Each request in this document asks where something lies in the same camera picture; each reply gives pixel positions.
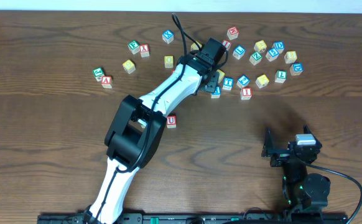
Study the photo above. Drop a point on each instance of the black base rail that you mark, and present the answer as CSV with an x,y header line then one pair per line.
x,y
253,215

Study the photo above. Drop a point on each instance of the green Z block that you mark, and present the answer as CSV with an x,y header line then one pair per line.
x,y
255,58

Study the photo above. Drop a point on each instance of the blue T block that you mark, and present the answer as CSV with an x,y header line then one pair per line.
x,y
227,83

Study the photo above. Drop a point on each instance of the yellow monkey picture block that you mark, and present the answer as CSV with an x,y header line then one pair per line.
x,y
260,46

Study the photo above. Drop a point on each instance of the blue D block front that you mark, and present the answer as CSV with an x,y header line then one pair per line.
x,y
296,69

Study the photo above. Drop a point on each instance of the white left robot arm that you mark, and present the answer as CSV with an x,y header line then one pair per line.
x,y
136,130

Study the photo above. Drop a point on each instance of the blue d block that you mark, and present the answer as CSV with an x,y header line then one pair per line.
x,y
296,69
278,46

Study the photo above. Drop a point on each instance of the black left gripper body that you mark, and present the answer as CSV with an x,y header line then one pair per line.
x,y
212,82

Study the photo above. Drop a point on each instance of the red Y block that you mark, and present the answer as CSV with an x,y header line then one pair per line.
x,y
144,50

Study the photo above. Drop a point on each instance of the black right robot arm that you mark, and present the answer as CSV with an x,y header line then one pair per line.
x,y
303,191

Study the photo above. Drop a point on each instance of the blue P block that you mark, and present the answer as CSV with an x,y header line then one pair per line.
x,y
216,93

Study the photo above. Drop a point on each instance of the yellow block rear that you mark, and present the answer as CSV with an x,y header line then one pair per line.
x,y
196,46

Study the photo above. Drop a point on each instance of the blue L block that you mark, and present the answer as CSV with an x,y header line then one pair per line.
x,y
238,52

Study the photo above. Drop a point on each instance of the green N block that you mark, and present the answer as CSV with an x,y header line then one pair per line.
x,y
142,123

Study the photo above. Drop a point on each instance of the yellow pen picture block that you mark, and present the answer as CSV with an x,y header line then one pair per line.
x,y
262,81

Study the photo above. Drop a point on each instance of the green J block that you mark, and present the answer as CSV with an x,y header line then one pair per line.
x,y
98,74

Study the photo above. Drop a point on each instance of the blue D block rear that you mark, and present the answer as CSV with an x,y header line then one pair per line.
x,y
278,46

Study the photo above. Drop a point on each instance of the red A block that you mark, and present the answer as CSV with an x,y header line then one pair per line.
x,y
107,82

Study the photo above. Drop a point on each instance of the blue 2 block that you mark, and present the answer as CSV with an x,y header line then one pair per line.
x,y
243,81

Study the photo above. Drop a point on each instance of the green 7 block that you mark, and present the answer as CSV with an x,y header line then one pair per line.
x,y
280,76

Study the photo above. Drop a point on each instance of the blue X block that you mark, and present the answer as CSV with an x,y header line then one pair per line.
x,y
168,36

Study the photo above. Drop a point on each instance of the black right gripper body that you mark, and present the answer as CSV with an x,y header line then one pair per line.
x,y
284,155

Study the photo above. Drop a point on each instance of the blue 5 block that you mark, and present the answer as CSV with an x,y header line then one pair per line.
x,y
272,54

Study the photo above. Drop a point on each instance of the yellow block right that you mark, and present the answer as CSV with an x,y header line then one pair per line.
x,y
290,57

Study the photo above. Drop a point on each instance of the yellow block far left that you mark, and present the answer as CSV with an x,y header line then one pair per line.
x,y
129,66

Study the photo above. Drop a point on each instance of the green F block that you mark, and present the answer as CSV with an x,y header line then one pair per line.
x,y
134,47

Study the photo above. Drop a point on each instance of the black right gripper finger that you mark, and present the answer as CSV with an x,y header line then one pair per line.
x,y
306,130
268,148

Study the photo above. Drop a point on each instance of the red H block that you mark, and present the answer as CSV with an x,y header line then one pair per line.
x,y
232,33

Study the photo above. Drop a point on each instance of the yellow O block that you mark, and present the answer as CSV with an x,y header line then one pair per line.
x,y
169,61

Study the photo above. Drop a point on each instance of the yellow block centre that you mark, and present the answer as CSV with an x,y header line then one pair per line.
x,y
221,75

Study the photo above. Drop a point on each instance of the red U block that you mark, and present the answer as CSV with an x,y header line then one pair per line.
x,y
171,121

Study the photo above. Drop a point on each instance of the red I block rear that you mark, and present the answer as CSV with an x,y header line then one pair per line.
x,y
227,44

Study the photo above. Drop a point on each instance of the red i block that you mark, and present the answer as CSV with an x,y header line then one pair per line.
x,y
246,93
227,44

